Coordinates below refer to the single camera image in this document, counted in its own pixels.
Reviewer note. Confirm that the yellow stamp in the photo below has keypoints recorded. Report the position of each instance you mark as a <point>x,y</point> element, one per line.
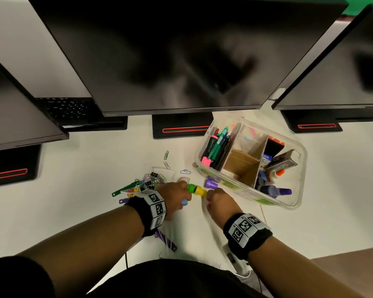
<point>201,191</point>

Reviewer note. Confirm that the white glue bottle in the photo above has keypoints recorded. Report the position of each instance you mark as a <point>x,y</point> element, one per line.
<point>278,173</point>

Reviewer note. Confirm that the black marker wristband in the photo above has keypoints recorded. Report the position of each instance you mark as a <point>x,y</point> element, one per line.
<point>247,235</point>
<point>146,211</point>

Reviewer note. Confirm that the person's right hand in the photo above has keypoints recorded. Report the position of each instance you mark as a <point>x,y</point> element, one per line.
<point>223,207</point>

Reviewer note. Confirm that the blue staple remover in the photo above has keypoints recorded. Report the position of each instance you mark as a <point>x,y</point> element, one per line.
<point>262,176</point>

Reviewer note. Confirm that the green backdrop cloth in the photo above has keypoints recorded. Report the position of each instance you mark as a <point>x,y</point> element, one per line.
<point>363,4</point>

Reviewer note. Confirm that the green stamp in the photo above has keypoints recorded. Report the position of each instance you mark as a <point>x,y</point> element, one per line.
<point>191,188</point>

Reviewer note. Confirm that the purple plastic clip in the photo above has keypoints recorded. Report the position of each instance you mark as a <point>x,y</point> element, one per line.
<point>167,242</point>

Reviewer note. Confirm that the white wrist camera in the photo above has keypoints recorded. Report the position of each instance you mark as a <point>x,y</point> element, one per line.
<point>236,260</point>

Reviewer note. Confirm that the long black staple box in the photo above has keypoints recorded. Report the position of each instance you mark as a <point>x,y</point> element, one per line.
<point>283,159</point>

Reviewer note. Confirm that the small clear plastic case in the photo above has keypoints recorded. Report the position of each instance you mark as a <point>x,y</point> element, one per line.
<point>168,175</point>

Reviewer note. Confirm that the black keyboard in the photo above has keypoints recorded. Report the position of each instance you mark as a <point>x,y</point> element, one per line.
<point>65,110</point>
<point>112,124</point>

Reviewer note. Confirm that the person's right forearm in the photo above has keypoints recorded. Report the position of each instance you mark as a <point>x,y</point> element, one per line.
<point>292,270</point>

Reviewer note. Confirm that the bundle of pens and markers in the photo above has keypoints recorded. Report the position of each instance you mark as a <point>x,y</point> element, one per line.
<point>217,148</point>

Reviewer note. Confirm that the purple stamp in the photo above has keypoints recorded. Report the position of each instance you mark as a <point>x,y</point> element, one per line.
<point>211,184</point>

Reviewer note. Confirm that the black computer monitor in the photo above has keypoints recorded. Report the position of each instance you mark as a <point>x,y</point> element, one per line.
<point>174,52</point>
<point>335,74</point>
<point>15,121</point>

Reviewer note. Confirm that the blue stamp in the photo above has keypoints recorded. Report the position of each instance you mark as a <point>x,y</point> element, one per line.
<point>184,202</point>

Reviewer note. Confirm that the white desk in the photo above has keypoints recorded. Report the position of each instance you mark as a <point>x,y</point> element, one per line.
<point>80,170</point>

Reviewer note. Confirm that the purple ink bottle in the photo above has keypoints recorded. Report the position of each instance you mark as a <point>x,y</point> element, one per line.
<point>278,191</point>

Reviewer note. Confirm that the pile of coloured paper clips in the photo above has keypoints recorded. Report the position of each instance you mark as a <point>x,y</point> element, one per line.
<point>146,183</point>

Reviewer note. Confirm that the clear plastic storage box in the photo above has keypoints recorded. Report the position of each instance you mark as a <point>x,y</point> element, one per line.
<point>292,189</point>

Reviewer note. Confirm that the person's left hand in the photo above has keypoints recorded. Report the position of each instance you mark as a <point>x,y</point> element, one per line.
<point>174,197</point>

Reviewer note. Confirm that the person's black clothing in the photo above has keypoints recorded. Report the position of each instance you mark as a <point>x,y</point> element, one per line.
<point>174,280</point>

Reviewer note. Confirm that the pink stamp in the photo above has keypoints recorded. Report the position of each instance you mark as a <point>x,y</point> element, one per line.
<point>209,201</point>

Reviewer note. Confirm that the person's left forearm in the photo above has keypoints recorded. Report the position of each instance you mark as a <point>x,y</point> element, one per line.
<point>87,245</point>

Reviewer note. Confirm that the black stapler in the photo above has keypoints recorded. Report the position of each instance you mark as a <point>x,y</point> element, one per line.
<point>273,147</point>

